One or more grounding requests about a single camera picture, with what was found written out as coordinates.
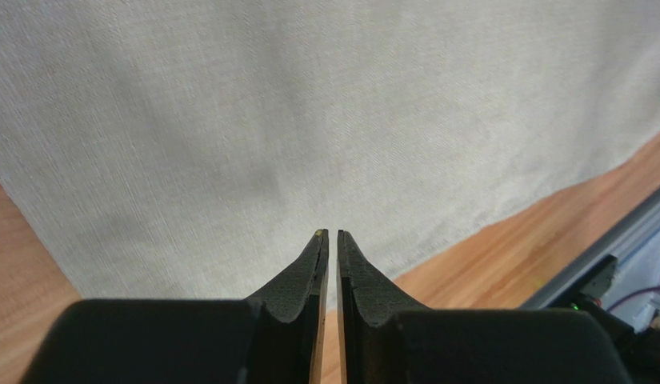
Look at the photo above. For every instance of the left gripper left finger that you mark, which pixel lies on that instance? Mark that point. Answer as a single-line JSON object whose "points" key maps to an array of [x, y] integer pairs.
{"points": [[287, 346]]}

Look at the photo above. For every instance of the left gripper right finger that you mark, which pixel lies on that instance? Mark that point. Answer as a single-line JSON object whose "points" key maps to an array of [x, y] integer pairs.
{"points": [[370, 340]]}

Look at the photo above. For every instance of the beige cloth napkin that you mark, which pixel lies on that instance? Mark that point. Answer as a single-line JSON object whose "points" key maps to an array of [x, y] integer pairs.
{"points": [[189, 149]]}

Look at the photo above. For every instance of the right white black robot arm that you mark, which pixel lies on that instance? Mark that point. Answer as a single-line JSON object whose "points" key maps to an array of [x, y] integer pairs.
{"points": [[631, 317]]}

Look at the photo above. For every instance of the aluminium frame rail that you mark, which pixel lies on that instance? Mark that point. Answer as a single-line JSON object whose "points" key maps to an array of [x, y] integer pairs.
{"points": [[624, 238]]}

